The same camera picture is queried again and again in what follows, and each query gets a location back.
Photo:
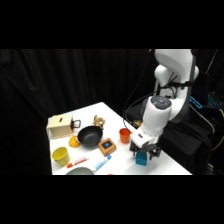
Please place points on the orange toy pumpkin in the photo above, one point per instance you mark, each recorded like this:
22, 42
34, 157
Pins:
73, 142

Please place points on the orange plastic cup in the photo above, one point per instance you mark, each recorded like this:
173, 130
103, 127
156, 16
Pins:
124, 136

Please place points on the blue cube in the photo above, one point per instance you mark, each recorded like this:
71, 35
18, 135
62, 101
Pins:
141, 159

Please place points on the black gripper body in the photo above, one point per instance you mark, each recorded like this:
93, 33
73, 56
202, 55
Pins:
141, 140

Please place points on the black curtain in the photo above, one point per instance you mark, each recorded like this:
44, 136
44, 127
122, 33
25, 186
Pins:
33, 83

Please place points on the light wooden box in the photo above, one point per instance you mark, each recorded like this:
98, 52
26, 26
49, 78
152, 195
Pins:
60, 128

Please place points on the yellow plastic cup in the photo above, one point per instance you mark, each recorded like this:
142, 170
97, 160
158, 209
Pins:
60, 158

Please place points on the black cloth-covered stand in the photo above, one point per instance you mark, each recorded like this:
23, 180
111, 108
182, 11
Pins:
186, 143

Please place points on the lit keyboard device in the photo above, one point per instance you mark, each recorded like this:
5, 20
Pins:
216, 101

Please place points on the black frying pan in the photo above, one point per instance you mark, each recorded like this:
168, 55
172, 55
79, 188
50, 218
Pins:
90, 136

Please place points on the small orange object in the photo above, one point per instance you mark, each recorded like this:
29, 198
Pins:
110, 174

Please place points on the blue and white marker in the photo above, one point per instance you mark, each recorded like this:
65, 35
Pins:
101, 163

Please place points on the blue-lit black device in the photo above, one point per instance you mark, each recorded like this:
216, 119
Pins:
196, 101

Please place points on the red and white marker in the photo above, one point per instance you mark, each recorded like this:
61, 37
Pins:
78, 162

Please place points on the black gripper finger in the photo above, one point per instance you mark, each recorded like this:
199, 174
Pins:
134, 151
154, 154

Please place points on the grey bowl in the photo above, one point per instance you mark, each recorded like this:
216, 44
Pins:
80, 171

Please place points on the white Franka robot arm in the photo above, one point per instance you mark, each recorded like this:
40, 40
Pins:
160, 113

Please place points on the striped tiger plush toy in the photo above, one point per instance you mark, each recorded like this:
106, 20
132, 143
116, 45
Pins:
99, 121

